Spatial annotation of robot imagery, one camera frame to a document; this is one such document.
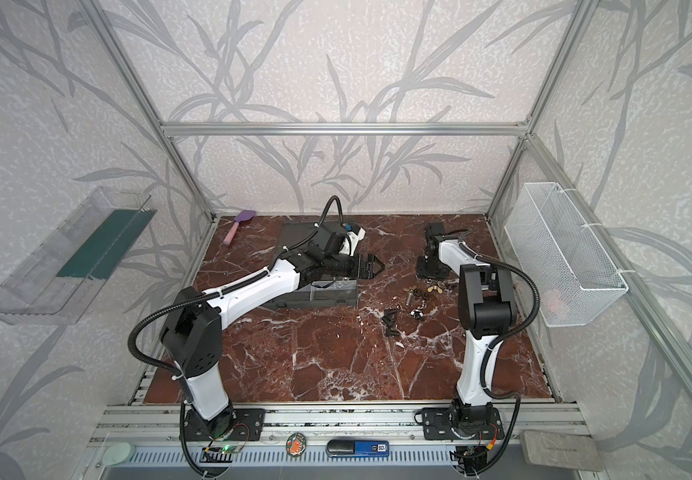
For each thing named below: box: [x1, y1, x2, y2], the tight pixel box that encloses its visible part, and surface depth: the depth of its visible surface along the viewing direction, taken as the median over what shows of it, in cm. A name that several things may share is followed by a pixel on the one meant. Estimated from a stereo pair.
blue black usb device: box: [326, 440, 390, 457], surface depth 69 cm
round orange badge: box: [286, 432, 307, 456], surface depth 72 cm
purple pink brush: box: [223, 210, 257, 246], surface depth 118 cm
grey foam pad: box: [520, 430, 603, 472], surface depth 69 cm
